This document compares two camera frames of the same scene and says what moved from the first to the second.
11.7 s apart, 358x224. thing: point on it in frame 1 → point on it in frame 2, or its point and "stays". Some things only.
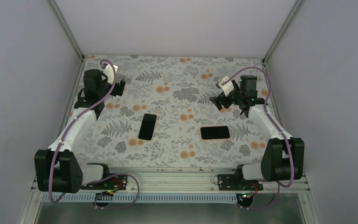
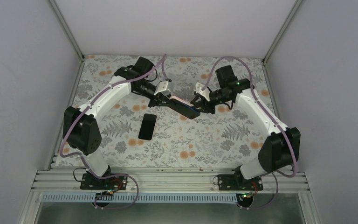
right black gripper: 221,97 → 206,108
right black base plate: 229,182 stays
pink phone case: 215,132 → 181,101
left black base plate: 113,182 stays
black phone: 215,132 → 190,112
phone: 147,130 stays
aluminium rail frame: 191,181 stays
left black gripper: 119,92 → 160,98
